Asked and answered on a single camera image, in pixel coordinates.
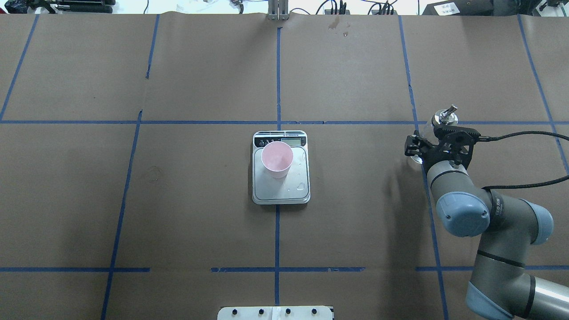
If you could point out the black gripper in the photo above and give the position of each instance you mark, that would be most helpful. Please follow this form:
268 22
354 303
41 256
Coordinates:
430 154

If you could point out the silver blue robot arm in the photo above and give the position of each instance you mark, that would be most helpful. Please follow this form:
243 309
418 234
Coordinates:
499 288

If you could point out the silver digital kitchen scale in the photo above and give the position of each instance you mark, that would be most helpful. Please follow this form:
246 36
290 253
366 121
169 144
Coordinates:
288 185

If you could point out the pink plastic cup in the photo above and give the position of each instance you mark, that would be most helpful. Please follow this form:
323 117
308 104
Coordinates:
277 159

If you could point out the black box with label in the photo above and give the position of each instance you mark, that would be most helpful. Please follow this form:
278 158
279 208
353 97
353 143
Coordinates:
459 8

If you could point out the blue patterned cloth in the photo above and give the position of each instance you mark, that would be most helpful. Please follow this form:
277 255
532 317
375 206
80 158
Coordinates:
16 6

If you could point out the aluminium frame post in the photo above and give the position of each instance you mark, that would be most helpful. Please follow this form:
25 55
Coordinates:
278 10

